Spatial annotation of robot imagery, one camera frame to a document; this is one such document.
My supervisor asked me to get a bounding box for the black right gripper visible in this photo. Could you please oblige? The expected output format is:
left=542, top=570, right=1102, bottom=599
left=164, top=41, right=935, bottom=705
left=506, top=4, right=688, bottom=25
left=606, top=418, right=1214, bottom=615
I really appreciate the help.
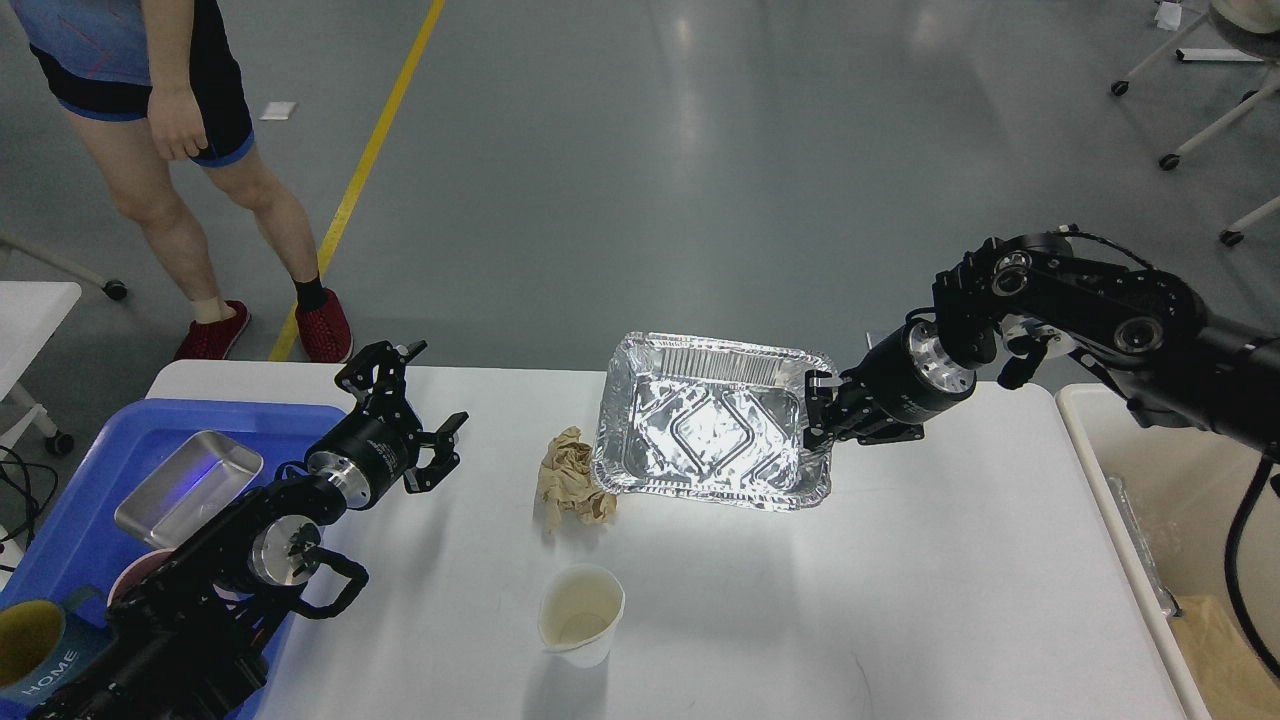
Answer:
left=803, top=322, right=977, bottom=451

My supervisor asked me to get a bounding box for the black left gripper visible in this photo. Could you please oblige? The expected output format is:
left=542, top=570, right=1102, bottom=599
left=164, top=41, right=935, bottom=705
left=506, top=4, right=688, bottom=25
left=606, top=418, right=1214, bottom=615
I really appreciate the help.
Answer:
left=305, top=340, right=468, bottom=511

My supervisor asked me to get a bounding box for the aluminium foil tray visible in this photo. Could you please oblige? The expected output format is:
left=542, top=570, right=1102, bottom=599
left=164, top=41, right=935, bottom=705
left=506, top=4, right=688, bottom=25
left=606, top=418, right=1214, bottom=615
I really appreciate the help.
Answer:
left=591, top=332, right=835, bottom=512

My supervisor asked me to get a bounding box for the brown paper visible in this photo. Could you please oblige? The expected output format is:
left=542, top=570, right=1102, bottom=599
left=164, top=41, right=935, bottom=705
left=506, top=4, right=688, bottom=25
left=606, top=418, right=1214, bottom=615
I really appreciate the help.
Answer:
left=1170, top=594, right=1279, bottom=719
left=535, top=427, right=618, bottom=536

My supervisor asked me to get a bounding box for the square stainless steel tray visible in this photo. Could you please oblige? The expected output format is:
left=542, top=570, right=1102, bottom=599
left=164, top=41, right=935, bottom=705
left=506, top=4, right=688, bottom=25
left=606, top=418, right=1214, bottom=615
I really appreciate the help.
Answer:
left=113, top=430, right=265, bottom=550

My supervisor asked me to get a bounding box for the white paper cup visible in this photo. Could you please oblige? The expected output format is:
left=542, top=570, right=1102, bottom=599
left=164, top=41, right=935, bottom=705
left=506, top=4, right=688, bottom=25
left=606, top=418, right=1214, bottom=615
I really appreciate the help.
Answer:
left=536, top=562, right=626, bottom=669

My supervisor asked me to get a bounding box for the pink mug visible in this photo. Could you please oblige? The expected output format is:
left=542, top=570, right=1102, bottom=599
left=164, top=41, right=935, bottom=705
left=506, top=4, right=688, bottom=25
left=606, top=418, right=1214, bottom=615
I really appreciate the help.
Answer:
left=108, top=548, right=174, bottom=606

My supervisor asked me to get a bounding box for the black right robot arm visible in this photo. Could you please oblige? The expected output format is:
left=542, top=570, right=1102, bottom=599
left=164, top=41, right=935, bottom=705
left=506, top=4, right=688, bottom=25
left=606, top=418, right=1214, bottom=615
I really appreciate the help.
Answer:
left=801, top=225, right=1279, bottom=675

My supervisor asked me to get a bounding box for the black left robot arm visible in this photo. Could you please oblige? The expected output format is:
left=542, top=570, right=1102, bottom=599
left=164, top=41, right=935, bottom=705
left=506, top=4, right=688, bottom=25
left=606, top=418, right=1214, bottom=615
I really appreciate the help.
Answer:
left=29, top=340, right=468, bottom=719

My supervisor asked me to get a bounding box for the grey chair leg caster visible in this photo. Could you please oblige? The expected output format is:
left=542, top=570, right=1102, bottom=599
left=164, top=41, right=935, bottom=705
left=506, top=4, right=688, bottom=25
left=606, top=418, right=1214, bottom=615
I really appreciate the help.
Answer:
left=1, top=234, right=129, bottom=302

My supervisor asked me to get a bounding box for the white paper scrap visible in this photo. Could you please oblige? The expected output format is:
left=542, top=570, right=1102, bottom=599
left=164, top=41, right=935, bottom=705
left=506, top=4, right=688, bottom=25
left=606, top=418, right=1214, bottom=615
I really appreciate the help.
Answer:
left=259, top=101, right=298, bottom=122

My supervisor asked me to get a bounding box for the blue plastic bin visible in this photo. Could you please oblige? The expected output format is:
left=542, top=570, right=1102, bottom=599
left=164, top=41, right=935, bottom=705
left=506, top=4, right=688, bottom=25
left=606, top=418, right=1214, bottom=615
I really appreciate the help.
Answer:
left=0, top=398, right=351, bottom=720

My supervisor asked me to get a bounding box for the beige plastic bin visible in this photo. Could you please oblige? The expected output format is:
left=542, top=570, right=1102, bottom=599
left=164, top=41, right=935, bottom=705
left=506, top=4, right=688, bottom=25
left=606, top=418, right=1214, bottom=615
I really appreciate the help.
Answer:
left=1056, top=384, right=1261, bottom=719

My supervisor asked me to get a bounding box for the white side table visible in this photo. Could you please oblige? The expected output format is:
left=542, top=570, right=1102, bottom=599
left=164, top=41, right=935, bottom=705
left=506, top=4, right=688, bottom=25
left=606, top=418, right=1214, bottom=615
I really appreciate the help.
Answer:
left=1, top=281, right=82, bottom=457

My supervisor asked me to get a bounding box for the foil tray in bin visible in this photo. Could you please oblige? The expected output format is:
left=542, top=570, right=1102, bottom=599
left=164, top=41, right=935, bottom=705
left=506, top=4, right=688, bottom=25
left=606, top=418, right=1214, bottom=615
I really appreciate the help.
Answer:
left=1105, top=473, right=1183, bottom=619

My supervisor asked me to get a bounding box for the blue HOME mug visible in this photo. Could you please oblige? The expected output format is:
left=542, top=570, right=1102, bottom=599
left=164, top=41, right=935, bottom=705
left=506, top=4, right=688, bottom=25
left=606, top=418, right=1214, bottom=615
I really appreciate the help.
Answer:
left=1, top=585, right=113, bottom=708

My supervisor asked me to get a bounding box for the person in black shorts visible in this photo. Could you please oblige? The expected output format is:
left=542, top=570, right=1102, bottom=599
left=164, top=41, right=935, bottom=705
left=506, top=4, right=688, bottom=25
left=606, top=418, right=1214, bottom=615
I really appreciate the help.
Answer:
left=10, top=0, right=355, bottom=365

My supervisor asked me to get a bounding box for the brown paper in bin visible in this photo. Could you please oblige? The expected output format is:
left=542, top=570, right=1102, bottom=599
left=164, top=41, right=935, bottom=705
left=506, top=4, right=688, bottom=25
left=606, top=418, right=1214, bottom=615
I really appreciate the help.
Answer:
left=1170, top=594, right=1279, bottom=719

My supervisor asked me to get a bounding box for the white chair base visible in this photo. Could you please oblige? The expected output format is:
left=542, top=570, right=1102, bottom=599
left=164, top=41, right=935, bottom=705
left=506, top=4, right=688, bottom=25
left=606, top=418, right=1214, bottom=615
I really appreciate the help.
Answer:
left=1110, top=0, right=1280, bottom=247

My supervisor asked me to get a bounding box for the black cable on floor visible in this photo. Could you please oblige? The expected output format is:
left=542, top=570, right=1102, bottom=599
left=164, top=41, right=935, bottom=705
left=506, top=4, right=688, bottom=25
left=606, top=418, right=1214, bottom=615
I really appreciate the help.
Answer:
left=0, top=445, right=59, bottom=546

